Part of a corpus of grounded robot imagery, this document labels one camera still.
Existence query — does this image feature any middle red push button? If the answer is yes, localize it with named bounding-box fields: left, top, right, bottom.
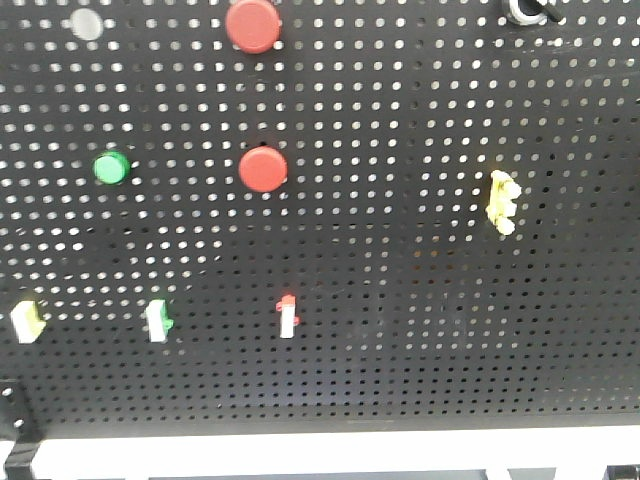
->
left=238, top=146, right=288, bottom=193

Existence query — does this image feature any red push button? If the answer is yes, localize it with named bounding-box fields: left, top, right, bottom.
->
left=225, top=0, right=281, bottom=54
left=238, top=146, right=288, bottom=193

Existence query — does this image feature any black perforated pegboard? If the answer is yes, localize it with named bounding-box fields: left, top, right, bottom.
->
left=1, top=1, right=639, bottom=438

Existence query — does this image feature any green push button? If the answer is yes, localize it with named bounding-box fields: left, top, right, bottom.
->
left=92, top=150, right=131, bottom=185

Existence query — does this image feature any upper red push button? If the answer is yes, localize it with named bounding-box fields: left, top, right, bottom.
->
left=225, top=0, right=281, bottom=54

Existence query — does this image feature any white round button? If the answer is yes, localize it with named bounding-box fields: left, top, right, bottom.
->
left=69, top=8, right=104, bottom=42

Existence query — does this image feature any red white rocker switch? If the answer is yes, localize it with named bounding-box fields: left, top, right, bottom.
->
left=275, top=294, right=300, bottom=339

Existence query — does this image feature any green white rocker switch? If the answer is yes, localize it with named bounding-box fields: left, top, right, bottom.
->
left=144, top=299, right=174, bottom=343

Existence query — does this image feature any yellow white rocker switch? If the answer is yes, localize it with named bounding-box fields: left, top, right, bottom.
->
left=10, top=300, right=46, bottom=344

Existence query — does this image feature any black corner bracket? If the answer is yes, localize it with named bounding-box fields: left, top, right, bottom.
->
left=1, top=379, right=43, bottom=480

